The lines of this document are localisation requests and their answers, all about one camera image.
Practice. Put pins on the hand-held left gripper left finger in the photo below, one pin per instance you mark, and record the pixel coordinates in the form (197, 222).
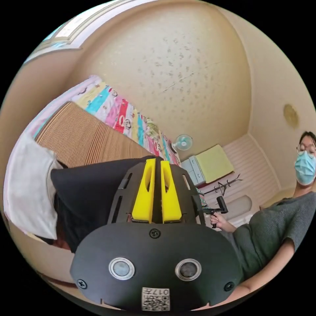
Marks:
(144, 197)

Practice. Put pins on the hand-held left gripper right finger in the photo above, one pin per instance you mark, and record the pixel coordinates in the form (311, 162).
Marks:
(170, 200)

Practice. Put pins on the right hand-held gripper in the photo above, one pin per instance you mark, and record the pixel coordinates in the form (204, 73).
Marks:
(214, 216)

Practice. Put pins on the black pants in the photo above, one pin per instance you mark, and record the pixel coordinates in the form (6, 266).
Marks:
(91, 187)

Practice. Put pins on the person's left forearm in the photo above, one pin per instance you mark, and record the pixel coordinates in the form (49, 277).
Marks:
(269, 274)

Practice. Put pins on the person's right hand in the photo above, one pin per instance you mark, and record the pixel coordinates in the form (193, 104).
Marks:
(221, 222)

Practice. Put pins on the black coat rack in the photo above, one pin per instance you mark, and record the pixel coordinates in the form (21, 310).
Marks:
(223, 186)

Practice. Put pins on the grey cupboard with yellow cloth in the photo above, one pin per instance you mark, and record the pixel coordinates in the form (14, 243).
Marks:
(212, 164)

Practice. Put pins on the white and teal fan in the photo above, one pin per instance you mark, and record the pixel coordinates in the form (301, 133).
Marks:
(183, 142)

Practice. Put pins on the person's body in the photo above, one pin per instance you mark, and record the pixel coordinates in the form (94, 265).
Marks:
(276, 222)

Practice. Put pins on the bed with woven mat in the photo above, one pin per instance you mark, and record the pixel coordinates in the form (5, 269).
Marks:
(86, 133)

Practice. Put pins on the white garment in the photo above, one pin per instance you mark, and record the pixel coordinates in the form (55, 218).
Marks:
(29, 187)

